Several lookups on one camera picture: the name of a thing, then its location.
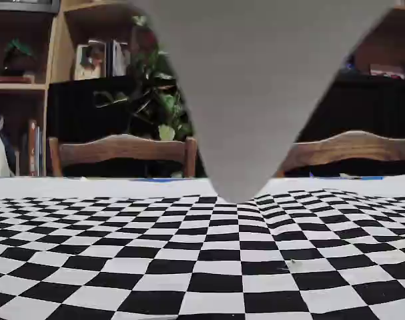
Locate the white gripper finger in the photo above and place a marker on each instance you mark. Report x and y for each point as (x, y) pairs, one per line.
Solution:
(255, 100)

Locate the illustrated picture box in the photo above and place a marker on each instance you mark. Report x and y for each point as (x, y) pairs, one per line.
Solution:
(88, 63)

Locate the dark box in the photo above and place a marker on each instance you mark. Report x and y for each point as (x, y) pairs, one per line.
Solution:
(22, 5)

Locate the green leafy houseplant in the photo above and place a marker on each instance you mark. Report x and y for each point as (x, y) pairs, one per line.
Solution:
(155, 66)

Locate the wooden chair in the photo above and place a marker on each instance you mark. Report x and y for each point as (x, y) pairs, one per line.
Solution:
(355, 146)
(122, 146)

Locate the blue tape strip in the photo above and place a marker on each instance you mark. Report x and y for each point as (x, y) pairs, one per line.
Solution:
(345, 177)
(172, 180)

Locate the red white flat item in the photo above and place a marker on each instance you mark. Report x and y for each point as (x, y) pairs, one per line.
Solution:
(385, 71)

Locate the white black book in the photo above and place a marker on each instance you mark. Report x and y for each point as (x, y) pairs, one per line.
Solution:
(117, 60)

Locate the black cabinet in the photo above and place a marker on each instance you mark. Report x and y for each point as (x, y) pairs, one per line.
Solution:
(72, 110)

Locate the light wooden bookcase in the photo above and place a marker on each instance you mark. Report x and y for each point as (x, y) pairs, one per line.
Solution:
(60, 50)

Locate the black white checkered mat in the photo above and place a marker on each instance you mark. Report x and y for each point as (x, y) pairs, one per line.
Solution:
(122, 266)

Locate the blue spine books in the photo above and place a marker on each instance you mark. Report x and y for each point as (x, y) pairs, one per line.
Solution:
(40, 150)

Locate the red spine book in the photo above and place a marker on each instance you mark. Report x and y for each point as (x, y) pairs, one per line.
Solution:
(32, 150)

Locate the small green bonsai model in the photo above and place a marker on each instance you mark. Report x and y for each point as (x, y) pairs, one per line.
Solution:
(18, 56)

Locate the flat reddish book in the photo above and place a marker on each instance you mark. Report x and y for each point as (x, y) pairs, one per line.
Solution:
(12, 79)

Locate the wooden wall shelf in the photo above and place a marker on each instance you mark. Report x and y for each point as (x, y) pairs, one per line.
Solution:
(389, 43)

